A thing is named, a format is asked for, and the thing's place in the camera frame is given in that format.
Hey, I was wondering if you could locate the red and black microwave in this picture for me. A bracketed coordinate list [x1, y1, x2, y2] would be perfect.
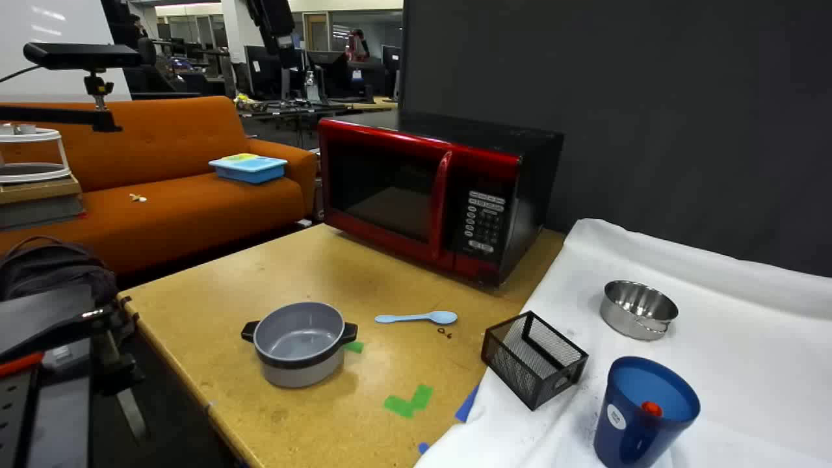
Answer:
[315, 110, 568, 288]

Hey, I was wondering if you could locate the gray dish with black handles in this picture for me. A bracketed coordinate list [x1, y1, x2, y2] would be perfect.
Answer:
[240, 298, 362, 391]

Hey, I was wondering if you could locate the light blue plastic spoon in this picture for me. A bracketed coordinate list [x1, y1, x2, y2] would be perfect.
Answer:
[371, 309, 460, 330]

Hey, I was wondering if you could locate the flat blue box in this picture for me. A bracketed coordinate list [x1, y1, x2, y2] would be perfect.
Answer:
[209, 152, 289, 188]

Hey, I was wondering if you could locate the distant person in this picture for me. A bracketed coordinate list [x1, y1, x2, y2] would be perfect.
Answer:
[347, 27, 371, 68]

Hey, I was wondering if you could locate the small stainless steel bowl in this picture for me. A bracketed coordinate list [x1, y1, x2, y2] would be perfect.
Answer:
[599, 278, 682, 343]

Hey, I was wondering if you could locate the orange sofa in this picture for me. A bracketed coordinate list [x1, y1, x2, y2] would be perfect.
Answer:
[0, 94, 319, 278]

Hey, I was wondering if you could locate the black backdrop curtain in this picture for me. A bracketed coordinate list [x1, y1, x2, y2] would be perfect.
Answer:
[399, 0, 832, 278]

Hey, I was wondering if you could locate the blue plastic cup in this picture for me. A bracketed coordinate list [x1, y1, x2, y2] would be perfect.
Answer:
[594, 354, 703, 468]

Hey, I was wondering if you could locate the white cloth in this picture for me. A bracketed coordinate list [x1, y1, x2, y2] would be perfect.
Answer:
[414, 217, 832, 468]

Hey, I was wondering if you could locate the black tripod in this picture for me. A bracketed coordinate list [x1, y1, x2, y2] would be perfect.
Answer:
[0, 288, 152, 468]

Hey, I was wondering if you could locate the black bag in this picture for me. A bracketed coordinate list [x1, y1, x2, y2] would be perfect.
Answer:
[0, 237, 120, 306]

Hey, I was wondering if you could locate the stack of books and trays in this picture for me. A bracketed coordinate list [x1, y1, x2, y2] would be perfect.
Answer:
[0, 123, 89, 231]

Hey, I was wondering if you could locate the black wire mesh basket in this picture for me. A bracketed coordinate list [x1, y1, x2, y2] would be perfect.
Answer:
[478, 309, 591, 414]

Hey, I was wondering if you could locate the black bar camera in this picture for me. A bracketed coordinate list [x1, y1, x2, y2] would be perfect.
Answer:
[20, 38, 145, 74]

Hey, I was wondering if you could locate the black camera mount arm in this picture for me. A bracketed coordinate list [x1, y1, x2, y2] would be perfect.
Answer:
[0, 70, 124, 136]

